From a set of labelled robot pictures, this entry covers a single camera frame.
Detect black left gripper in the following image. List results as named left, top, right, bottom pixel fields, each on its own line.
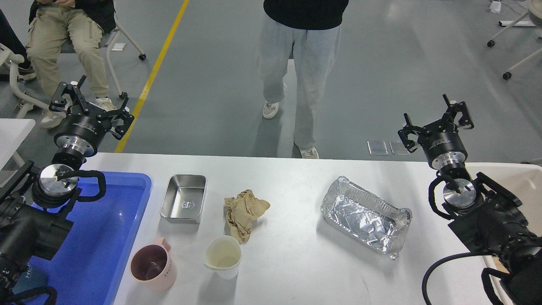
left=49, top=75, right=134, bottom=158

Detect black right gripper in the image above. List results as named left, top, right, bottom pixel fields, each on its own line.
left=398, top=94, right=475, bottom=171

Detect stainless steel rectangular tray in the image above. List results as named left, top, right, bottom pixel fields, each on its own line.
left=160, top=174, right=207, bottom=224

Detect pink mug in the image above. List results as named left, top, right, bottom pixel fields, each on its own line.
left=130, top=237, right=177, bottom=293

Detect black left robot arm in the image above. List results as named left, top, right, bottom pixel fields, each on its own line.
left=0, top=76, right=134, bottom=305

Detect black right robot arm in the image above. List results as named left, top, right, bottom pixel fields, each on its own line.
left=398, top=94, right=542, bottom=305

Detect clear floor plate right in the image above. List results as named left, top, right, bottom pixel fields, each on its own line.
left=388, top=140, right=411, bottom=155

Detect clear floor plate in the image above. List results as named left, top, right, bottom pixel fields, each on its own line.
left=388, top=140, right=411, bottom=155
left=367, top=140, right=389, bottom=155

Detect clear floor plate left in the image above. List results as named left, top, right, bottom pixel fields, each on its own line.
left=367, top=140, right=389, bottom=155

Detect white side table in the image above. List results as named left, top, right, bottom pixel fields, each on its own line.
left=0, top=118, right=36, bottom=168

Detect seated person khaki trousers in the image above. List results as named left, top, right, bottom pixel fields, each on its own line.
left=25, top=0, right=117, bottom=129

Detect white office chair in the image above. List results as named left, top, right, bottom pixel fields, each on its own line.
left=0, top=16, right=147, bottom=119

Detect aluminium foil container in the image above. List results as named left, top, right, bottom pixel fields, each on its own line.
left=320, top=176, right=412, bottom=261

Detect white plastic bin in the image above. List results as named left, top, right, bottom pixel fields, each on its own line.
left=464, top=163, right=542, bottom=305

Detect standing person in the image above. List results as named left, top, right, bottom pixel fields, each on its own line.
left=256, top=0, right=349, bottom=159

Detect blue plastic tray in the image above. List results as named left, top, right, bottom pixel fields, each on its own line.
left=29, top=172, right=152, bottom=305

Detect white chair base right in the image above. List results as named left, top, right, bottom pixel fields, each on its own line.
left=487, top=0, right=542, bottom=80

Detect dark teal cup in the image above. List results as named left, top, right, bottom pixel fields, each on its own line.
left=12, top=263, right=48, bottom=294

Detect crumpled brown paper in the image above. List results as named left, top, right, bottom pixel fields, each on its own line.
left=224, top=189, right=270, bottom=244

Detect white paper cup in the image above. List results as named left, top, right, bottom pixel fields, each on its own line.
left=204, top=236, right=242, bottom=280

